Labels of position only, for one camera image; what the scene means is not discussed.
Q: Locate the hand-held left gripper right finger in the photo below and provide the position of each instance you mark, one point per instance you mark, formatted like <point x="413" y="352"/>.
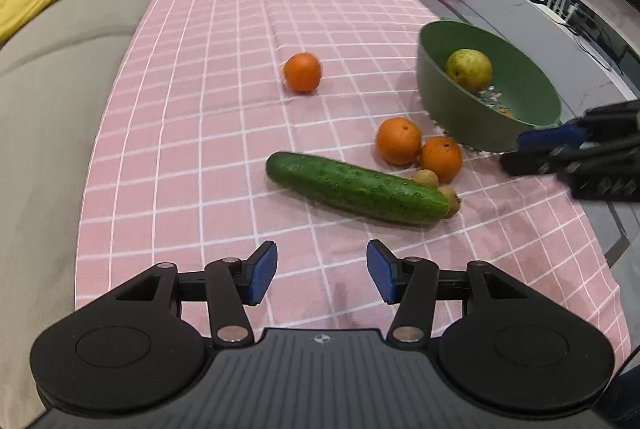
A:
<point x="382" y="271"/>

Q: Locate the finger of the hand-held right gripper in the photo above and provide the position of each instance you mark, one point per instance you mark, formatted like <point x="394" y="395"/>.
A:
<point x="550" y="137"/>
<point x="530" y="161"/>

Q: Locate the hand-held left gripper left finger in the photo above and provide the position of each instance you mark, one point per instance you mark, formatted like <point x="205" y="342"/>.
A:
<point x="261" y="271"/>

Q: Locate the green colander bowl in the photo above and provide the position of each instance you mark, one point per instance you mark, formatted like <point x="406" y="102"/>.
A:
<point x="525" y="79"/>

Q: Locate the brown kiwi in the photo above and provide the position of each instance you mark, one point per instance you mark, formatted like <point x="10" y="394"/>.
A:
<point x="426" y="179"/>
<point x="451" y="200"/>

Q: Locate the orange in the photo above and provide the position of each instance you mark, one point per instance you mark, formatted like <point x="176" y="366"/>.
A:
<point x="441" y="159"/>
<point x="302" y="73"/>
<point x="398" y="141"/>

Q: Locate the green cucumber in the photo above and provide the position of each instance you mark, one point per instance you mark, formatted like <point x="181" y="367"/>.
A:
<point x="350" y="186"/>

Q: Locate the yellow-green pear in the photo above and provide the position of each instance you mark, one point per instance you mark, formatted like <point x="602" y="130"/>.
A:
<point x="469" y="70"/>

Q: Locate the white router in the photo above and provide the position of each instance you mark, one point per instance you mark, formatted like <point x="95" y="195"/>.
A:
<point x="560" y="6"/>

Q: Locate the grey marble television cabinet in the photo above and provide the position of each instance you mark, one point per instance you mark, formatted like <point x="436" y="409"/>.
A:
<point x="500" y="11"/>

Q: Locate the pink checked tablecloth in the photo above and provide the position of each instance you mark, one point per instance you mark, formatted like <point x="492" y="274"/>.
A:
<point x="200" y="109"/>

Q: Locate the beige sofa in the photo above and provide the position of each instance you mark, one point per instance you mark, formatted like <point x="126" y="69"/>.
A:
<point x="55" y="119"/>

